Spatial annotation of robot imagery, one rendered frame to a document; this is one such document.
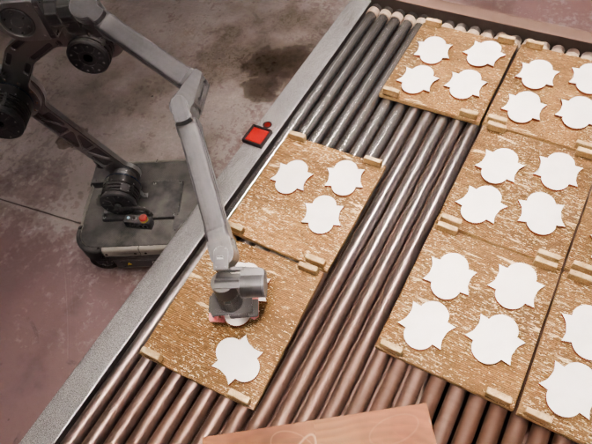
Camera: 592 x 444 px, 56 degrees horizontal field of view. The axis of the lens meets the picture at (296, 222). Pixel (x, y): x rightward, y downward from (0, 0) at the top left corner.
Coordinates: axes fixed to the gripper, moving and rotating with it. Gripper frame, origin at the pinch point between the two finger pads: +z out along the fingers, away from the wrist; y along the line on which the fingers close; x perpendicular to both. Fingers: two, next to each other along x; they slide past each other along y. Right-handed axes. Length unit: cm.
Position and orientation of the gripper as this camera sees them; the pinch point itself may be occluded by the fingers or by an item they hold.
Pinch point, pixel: (239, 317)
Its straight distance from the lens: 147.6
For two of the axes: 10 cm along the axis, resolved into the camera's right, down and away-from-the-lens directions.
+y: -9.9, 1.0, 0.6
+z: 1.1, 5.7, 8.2
